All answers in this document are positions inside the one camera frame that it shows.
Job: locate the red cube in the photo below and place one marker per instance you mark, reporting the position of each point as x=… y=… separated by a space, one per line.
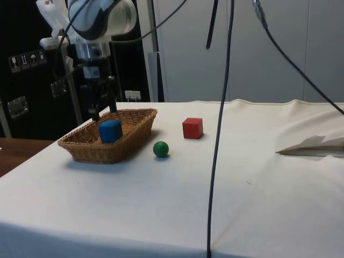
x=192 y=129

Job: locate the pale lockers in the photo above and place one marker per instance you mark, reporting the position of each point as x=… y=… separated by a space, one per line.
x=255 y=67

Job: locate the blue cube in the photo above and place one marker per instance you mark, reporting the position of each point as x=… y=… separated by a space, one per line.
x=110 y=131

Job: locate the green ball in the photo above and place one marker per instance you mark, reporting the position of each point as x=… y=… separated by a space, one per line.
x=160 y=149

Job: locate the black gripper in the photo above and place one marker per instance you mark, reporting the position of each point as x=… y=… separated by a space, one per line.
x=94 y=64

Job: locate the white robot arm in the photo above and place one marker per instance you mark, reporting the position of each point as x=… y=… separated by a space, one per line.
x=115 y=18

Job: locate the black cabinet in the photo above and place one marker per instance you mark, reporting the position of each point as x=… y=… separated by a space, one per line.
x=24 y=102

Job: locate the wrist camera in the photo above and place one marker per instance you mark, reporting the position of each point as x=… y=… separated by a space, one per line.
x=53 y=42

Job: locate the wicker basket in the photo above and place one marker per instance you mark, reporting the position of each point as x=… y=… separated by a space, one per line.
x=129 y=134

